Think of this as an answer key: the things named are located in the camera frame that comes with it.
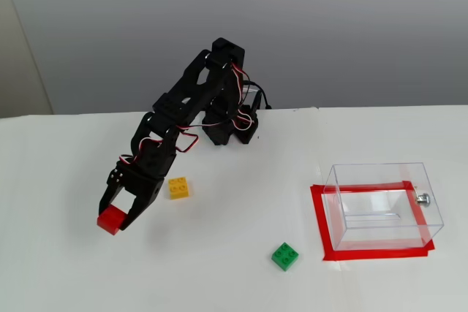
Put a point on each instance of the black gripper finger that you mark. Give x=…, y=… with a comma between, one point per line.
x=139, y=209
x=113, y=188

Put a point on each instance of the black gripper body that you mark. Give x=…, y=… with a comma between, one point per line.
x=136, y=181

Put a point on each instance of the red lego brick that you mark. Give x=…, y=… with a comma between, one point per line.
x=109, y=222

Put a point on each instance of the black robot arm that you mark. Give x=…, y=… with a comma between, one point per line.
x=190, y=93

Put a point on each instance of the yellow lego brick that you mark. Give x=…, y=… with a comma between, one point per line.
x=179, y=188

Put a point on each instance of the green lego brick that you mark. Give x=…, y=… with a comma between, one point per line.
x=285, y=256

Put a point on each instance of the metal box lock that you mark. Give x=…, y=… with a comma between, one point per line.
x=423, y=198

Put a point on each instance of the transparent plastic box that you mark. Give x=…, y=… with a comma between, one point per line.
x=431, y=195

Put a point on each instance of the red tape frame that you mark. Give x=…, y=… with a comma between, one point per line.
x=376, y=254

